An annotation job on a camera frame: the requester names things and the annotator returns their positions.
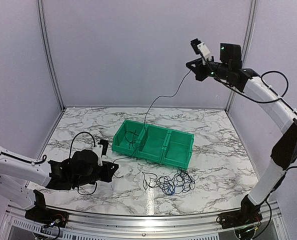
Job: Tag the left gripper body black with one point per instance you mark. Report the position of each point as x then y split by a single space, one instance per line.
105 177

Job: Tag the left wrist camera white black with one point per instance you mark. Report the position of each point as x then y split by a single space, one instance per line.
101 150

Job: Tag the left aluminium corner post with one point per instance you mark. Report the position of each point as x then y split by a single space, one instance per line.
48 54

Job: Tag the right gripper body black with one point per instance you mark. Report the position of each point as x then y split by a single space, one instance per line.
202 75

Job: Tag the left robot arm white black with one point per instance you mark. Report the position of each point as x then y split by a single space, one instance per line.
84 167

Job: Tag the green three-compartment plastic bin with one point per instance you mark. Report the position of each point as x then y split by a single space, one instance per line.
153 143

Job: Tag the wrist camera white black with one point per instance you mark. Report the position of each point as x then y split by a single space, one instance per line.
101 150
200 48

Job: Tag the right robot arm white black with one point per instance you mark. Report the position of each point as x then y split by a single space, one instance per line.
249 84

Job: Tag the aluminium front frame rail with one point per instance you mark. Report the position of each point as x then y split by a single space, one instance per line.
95 226

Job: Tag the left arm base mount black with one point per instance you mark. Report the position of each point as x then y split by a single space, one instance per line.
48 216

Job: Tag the aluminium corner post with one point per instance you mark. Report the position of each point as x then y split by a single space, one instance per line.
245 49
48 54

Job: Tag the right aluminium corner post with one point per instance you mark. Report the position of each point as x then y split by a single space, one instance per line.
245 49

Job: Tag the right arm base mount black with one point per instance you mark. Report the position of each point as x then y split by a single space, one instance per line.
235 218

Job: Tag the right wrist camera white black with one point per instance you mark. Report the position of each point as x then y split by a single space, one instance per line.
200 48

